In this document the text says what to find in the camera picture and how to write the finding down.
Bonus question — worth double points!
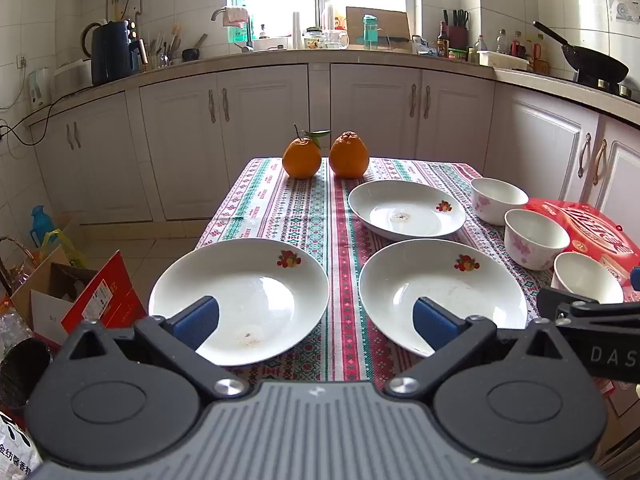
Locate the knife block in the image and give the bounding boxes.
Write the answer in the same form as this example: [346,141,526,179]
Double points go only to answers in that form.
[442,8,470,51]

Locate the gas stove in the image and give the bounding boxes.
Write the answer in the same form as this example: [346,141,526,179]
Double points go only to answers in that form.
[572,75,640,103]

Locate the black power cable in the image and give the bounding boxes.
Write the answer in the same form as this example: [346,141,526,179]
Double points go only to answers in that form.
[0,67,56,148]

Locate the black bin bag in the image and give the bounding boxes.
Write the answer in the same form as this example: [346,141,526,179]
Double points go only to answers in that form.
[0,337,54,417]

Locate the kettle with black handle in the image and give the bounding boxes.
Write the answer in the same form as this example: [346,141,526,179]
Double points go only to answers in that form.
[80,21,108,59]

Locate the blue bottle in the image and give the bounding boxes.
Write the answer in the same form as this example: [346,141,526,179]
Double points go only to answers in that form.
[29,204,52,249]

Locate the orange with leaf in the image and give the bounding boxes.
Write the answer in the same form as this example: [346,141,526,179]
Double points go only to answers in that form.
[282,125,332,180]

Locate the open cardboard box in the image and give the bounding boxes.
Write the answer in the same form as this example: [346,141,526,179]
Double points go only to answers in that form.
[9,245,101,343]

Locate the patterned red green tablecloth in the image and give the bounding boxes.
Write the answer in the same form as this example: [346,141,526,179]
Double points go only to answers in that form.
[196,156,618,397]

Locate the utensil holder with utensils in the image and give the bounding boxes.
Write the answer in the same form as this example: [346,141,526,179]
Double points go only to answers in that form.
[142,24,182,71]

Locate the white plate fruit print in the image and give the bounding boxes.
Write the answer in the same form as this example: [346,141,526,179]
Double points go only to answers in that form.
[348,180,467,241]
[359,240,528,358]
[148,238,330,367]

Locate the teal water bottle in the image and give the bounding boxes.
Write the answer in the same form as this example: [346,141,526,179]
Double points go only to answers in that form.
[362,14,380,51]

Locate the black mortar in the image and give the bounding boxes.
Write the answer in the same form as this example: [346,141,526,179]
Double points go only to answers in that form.
[181,34,208,63]

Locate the kitchen countertop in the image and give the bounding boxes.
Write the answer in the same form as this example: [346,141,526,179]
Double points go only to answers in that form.
[27,42,640,126]

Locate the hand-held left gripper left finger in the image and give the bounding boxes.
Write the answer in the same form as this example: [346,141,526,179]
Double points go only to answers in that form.
[52,296,251,402]

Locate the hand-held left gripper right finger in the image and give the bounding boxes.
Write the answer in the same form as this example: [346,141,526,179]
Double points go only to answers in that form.
[382,296,583,402]

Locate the clear plastic bag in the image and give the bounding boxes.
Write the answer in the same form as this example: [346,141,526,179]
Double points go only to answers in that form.
[0,305,33,358]

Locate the white electric jug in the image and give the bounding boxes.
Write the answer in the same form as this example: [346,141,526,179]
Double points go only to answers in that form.
[27,67,54,111]

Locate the bumpy orange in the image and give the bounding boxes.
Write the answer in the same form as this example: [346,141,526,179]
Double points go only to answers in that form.
[329,130,371,179]

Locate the brown cardboard box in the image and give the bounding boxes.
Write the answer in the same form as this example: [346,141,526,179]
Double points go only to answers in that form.
[345,6,412,52]

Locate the white rice cooker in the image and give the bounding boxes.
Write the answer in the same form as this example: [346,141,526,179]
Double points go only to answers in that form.
[52,58,94,94]

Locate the cooking oil bottle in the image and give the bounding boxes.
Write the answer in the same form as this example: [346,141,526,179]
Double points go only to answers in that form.
[321,0,347,32]

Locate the printed white sack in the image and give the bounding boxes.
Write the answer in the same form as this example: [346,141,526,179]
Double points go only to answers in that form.
[0,410,45,480]

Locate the white rectangular container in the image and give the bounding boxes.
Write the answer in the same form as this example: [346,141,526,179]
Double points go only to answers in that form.
[252,35,290,52]

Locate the white tray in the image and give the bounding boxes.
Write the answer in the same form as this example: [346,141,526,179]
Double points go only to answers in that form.
[477,50,531,72]

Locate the red gift box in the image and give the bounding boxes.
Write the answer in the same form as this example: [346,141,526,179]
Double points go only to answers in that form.
[522,198,640,411]

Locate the white bowl pink flowers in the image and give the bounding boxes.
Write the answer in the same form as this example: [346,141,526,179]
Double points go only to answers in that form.
[503,208,571,271]
[552,252,625,306]
[470,177,529,226]

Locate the wicker basket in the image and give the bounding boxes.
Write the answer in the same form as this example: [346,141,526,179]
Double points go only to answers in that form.
[0,235,42,306]

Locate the yellow green bag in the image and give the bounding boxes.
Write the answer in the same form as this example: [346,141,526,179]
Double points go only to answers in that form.
[39,229,90,269]

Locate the black wok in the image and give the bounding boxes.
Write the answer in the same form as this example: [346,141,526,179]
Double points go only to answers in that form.
[532,21,630,87]

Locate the metal faucet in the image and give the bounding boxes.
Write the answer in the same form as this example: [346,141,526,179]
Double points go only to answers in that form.
[210,7,256,54]

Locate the red cardboard box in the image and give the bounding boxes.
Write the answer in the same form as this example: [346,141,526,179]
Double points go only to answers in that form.
[60,250,149,335]

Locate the wall sticker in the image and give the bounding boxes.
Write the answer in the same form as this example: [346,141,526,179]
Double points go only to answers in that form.
[606,0,640,25]

